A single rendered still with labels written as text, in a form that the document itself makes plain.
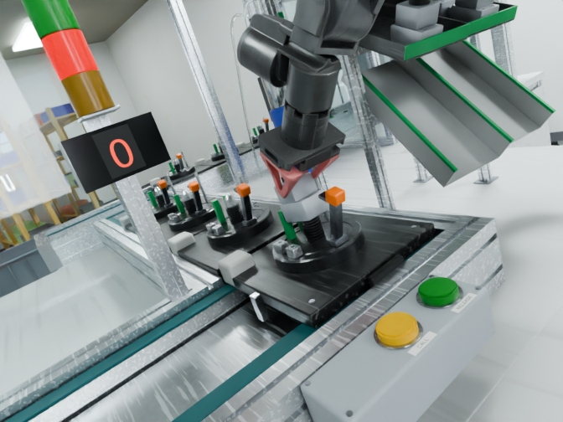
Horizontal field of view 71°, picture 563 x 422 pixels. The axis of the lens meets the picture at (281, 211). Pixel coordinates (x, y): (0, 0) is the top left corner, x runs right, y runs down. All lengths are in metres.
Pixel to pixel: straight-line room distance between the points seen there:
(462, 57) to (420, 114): 0.22
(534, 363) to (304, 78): 0.40
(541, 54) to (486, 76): 3.13
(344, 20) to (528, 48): 3.66
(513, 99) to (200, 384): 0.74
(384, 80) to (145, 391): 0.65
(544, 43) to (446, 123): 3.28
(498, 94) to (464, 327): 0.57
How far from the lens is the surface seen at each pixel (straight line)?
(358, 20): 0.45
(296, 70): 0.45
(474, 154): 0.74
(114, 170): 0.57
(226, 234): 0.76
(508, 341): 0.56
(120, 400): 0.60
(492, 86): 0.92
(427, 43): 0.67
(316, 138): 0.50
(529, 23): 4.04
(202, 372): 0.56
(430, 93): 0.82
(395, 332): 0.41
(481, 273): 0.60
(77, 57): 0.58
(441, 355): 0.43
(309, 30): 0.43
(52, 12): 0.59
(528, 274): 0.67
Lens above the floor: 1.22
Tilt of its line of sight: 17 degrees down
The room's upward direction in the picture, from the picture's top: 19 degrees counter-clockwise
